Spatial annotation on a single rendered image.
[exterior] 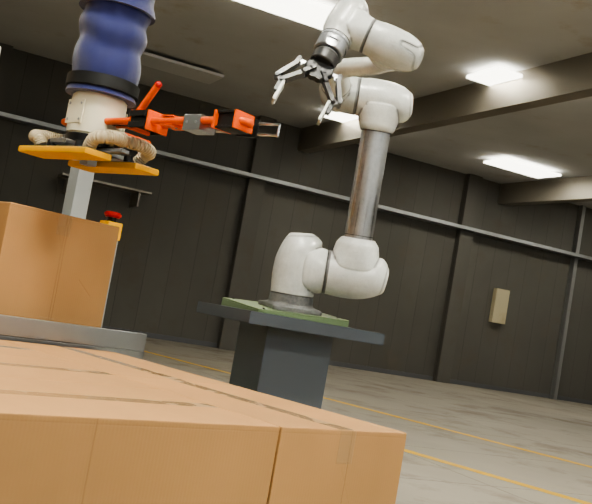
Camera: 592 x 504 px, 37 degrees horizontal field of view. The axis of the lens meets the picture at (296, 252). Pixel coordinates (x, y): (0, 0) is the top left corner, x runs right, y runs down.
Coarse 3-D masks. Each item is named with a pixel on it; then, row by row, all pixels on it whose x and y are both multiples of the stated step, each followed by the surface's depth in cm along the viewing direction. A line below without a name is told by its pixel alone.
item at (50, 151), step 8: (48, 144) 273; (80, 144) 264; (24, 152) 276; (32, 152) 273; (40, 152) 270; (48, 152) 266; (56, 152) 264; (64, 152) 261; (72, 152) 258; (80, 152) 256; (88, 152) 256; (96, 152) 258; (96, 160) 266; (104, 160) 262
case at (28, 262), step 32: (0, 224) 272; (32, 224) 276; (64, 224) 284; (96, 224) 292; (0, 256) 269; (32, 256) 277; (64, 256) 284; (96, 256) 293; (0, 288) 270; (32, 288) 277; (64, 288) 285; (96, 288) 293; (64, 320) 286; (96, 320) 294
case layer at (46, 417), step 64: (0, 384) 161; (64, 384) 178; (128, 384) 198; (192, 384) 223; (0, 448) 131; (64, 448) 139; (128, 448) 147; (192, 448) 157; (256, 448) 167; (320, 448) 180; (384, 448) 194
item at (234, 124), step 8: (216, 112) 238; (224, 112) 237; (232, 112) 235; (240, 112) 235; (216, 120) 239; (224, 120) 237; (232, 120) 236; (216, 128) 239; (224, 128) 237; (232, 128) 235; (240, 128) 235; (248, 128) 238
